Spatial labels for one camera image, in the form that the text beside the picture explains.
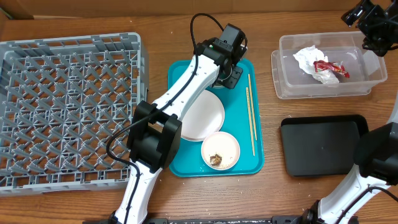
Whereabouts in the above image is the red snack wrapper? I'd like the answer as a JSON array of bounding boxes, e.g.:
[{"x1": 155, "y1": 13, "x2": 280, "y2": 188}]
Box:
[{"x1": 313, "y1": 60, "x2": 350, "y2": 78}]

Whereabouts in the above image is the white napkin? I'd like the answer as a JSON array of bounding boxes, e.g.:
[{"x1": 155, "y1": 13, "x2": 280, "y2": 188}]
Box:
[{"x1": 293, "y1": 45, "x2": 339, "y2": 84}]

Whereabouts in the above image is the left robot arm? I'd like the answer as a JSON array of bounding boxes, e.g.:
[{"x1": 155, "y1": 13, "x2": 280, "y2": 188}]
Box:
[{"x1": 106, "y1": 37, "x2": 248, "y2": 223}]

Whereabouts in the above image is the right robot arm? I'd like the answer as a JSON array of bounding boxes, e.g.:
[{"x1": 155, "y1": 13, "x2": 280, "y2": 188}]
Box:
[{"x1": 293, "y1": 0, "x2": 397, "y2": 224}]

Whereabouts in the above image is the teal plastic tray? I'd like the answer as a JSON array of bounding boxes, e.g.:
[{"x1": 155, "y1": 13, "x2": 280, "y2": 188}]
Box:
[{"x1": 169, "y1": 59, "x2": 264, "y2": 177}]

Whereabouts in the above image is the white round plate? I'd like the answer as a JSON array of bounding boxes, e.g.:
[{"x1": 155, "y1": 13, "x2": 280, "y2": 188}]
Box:
[{"x1": 181, "y1": 90, "x2": 225, "y2": 142}]

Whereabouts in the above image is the clear plastic bin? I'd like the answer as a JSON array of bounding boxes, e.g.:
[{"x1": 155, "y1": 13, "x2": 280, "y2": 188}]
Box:
[{"x1": 271, "y1": 31, "x2": 387, "y2": 99}]

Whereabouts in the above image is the pink bowl with scraps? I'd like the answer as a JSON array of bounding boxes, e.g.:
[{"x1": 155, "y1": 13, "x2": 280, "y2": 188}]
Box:
[{"x1": 201, "y1": 131, "x2": 240, "y2": 170}]

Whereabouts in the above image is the brown food scrap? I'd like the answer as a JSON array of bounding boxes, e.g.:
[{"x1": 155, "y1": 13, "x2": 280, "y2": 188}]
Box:
[{"x1": 210, "y1": 154, "x2": 222, "y2": 166}]

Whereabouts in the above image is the black tray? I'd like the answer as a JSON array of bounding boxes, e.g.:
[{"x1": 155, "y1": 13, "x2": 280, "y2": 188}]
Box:
[{"x1": 280, "y1": 114, "x2": 369, "y2": 177}]

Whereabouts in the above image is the grey dish rack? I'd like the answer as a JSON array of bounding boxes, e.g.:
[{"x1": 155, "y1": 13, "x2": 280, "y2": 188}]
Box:
[{"x1": 1, "y1": 32, "x2": 149, "y2": 197}]

